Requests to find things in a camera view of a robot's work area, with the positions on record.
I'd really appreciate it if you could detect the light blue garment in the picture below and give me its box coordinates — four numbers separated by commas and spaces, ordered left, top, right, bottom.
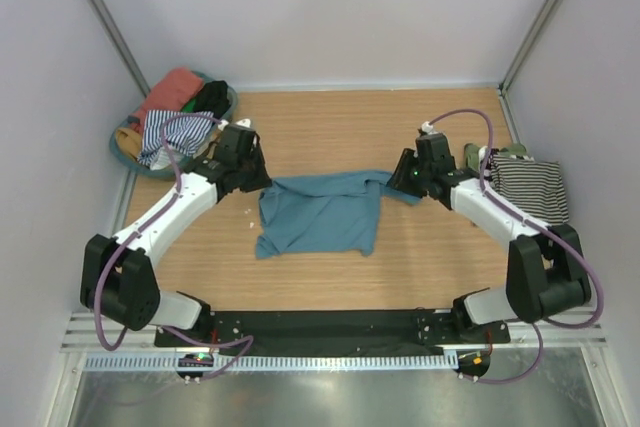
255, 170, 420, 260

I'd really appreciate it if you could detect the thin striped black tank top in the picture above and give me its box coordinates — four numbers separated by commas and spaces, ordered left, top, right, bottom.
491, 156, 570, 225

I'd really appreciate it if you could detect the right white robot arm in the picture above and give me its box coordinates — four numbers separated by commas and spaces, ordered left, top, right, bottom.
388, 130, 592, 343

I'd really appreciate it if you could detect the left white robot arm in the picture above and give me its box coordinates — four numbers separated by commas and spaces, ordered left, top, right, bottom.
80, 119, 271, 347

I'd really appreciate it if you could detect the olive green folded tank top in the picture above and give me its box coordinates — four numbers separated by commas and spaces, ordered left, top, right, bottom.
463, 143, 531, 175

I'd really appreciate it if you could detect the white striped garment in basket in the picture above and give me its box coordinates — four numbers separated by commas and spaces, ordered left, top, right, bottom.
137, 110, 216, 171

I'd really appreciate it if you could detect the black garment in basket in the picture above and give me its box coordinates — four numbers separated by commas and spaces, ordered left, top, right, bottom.
193, 81, 230, 119

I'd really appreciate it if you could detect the coral red garment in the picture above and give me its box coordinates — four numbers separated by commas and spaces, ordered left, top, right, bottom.
132, 67, 204, 122

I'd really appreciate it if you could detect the teal laundry basket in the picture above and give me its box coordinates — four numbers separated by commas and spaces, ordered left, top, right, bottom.
109, 70, 238, 179

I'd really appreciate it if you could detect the mustard brown garment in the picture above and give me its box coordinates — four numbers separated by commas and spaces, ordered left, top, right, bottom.
115, 127, 142, 162

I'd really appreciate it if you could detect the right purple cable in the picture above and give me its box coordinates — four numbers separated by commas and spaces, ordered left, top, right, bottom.
429, 107, 605, 384

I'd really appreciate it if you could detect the purple cable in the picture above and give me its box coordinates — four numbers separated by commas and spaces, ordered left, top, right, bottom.
93, 114, 254, 381
429, 107, 605, 384

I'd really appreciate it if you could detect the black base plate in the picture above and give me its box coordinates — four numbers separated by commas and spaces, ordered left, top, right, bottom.
176, 307, 511, 349

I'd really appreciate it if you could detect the slotted white cable duct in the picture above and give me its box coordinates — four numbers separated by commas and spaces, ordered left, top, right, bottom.
84, 351, 458, 373

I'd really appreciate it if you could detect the aluminium frame rail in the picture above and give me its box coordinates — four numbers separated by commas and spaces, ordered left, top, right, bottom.
61, 308, 605, 357

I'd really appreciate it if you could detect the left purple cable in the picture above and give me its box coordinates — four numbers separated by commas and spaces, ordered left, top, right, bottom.
93, 114, 254, 381

